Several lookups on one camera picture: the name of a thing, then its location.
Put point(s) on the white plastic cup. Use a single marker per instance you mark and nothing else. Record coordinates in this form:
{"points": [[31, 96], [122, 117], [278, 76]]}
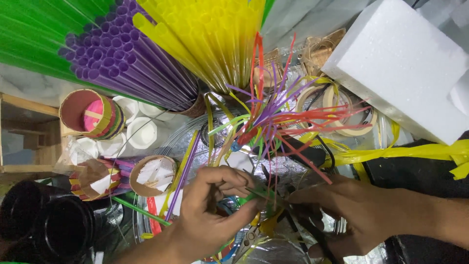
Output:
{"points": [[87, 147], [155, 110], [126, 107], [111, 146], [142, 132]]}

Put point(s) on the person's left hand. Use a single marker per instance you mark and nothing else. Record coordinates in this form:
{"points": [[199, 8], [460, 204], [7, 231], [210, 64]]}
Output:
{"points": [[205, 216]]}

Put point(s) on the black cylinder container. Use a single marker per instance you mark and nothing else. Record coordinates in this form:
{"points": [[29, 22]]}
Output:
{"points": [[64, 229], [22, 209]]}

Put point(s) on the beige masking tape roll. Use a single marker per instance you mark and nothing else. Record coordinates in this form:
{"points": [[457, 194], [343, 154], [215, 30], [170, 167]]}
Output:
{"points": [[318, 104], [361, 119]]}

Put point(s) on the small wicker basket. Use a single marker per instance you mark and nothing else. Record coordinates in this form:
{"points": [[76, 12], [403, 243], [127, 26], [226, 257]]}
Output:
{"points": [[269, 69]]}

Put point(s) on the large wicker basket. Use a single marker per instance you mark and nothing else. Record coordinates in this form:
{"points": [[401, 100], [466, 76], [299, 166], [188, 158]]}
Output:
{"points": [[320, 51]]}

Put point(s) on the bundle of purple straws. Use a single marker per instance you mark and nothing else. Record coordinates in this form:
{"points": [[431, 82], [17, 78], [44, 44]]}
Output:
{"points": [[132, 58]]}

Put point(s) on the straw-wrapped cardboard tube, pink inside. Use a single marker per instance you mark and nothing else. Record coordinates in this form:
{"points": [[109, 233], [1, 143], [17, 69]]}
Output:
{"points": [[91, 114]]}

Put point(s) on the white styrofoam block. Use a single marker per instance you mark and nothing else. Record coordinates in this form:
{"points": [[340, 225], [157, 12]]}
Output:
{"points": [[399, 66]]}

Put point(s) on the black glue gun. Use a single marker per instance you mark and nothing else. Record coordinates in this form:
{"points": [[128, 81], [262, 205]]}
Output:
{"points": [[300, 152]]}

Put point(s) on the silver pliers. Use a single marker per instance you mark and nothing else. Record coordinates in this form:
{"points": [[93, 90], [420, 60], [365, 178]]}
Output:
{"points": [[249, 239]]}

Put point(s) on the plain cardboard cup, white scraps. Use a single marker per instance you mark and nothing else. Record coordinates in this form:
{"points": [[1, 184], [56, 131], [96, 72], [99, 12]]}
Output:
{"points": [[154, 176]]}

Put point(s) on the black scissors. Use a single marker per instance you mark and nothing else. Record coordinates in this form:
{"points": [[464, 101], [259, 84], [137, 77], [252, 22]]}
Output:
{"points": [[316, 233]]}

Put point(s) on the black mat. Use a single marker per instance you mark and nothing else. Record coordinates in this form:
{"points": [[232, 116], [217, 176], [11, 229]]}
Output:
{"points": [[410, 176]]}

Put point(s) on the red plastic strip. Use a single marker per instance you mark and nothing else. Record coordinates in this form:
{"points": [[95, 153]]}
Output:
{"points": [[154, 217]]}

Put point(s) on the single purple straw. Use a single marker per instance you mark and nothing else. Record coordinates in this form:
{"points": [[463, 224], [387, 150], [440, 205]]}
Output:
{"points": [[183, 176]]}

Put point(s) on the single green straw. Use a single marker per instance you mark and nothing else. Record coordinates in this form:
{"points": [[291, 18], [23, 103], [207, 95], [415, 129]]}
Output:
{"points": [[139, 209]]}

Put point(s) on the silver foil sheet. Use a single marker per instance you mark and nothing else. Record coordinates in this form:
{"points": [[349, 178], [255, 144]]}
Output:
{"points": [[274, 253]]}

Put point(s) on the person's right fingers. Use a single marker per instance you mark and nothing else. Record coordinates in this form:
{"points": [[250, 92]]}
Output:
{"points": [[311, 194]]}

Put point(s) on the person's right hand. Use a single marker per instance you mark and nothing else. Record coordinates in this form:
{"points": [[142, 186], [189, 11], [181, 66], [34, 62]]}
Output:
{"points": [[366, 214]]}

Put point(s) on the straw-wrapped cardboard tube, paper scrap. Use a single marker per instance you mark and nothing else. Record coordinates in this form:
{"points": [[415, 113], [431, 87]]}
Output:
{"points": [[96, 179]]}

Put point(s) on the multicolour shredded straw flower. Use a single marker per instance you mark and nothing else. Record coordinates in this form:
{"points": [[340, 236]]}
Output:
{"points": [[273, 119]]}

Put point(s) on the yellow plastic ribbon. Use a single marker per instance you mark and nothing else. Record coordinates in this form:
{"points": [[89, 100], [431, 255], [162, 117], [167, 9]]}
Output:
{"points": [[406, 153]]}

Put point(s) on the bundle of yellow straws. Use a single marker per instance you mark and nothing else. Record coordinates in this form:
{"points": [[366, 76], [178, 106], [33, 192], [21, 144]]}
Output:
{"points": [[216, 36]]}

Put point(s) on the single yellow straw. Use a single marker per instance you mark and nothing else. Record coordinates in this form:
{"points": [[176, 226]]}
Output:
{"points": [[176, 185]]}

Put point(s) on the green straw strip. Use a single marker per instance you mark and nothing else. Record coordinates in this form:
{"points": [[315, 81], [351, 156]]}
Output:
{"points": [[258, 194]]}

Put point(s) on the wooden box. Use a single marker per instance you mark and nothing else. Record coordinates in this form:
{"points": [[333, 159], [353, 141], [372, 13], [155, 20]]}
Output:
{"points": [[27, 135]]}

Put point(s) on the bundle of green straws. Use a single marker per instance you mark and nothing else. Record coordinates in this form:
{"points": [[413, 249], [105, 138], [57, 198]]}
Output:
{"points": [[33, 33]]}

